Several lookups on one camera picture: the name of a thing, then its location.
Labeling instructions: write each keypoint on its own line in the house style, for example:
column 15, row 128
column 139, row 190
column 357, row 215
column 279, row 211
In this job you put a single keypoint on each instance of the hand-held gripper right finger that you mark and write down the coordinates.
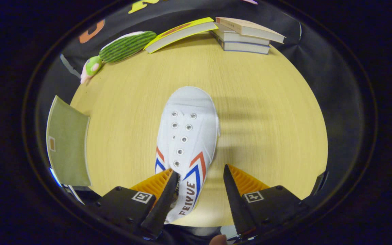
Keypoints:
column 237, row 204

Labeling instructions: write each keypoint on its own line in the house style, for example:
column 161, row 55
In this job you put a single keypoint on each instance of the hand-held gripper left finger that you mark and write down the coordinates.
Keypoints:
column 163, row 207

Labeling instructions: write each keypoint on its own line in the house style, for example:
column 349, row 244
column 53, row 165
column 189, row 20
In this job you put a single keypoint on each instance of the white canvas shoe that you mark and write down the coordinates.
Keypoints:
column 185, row 136

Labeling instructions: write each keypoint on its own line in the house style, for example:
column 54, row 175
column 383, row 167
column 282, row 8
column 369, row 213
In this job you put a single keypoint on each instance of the beige fabric storage box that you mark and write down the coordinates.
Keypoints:
column 68, row 143

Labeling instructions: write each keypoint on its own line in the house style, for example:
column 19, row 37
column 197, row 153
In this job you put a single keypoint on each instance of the black table edge clamp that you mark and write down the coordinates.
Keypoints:
column 319, row 183

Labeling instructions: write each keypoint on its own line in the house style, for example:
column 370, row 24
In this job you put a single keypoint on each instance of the black backdrop cloth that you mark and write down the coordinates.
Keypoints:
column 318, row 75

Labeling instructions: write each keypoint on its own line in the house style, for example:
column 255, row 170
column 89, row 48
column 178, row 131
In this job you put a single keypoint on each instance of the grey blue cover book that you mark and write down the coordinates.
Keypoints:
column 243, row 47

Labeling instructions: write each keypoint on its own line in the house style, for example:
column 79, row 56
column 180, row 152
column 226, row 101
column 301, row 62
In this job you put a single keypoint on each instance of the pink and green plush toy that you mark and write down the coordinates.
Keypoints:
column 93, row 65

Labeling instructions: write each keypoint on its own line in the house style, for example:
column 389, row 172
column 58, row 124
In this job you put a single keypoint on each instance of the watermelon slice plush toy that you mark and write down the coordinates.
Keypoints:
column 128, row 46

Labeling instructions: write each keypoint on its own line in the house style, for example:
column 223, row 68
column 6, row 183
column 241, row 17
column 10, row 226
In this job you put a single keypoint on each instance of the white cover book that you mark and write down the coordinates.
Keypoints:
column 237, row 37

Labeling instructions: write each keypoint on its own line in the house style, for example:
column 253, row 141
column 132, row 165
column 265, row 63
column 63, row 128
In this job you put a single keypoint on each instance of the yellow book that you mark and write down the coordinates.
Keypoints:
column 182, row 32

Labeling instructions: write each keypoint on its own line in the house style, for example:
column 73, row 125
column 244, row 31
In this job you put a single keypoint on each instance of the tan cover book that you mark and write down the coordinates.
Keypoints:
column 247, row 27

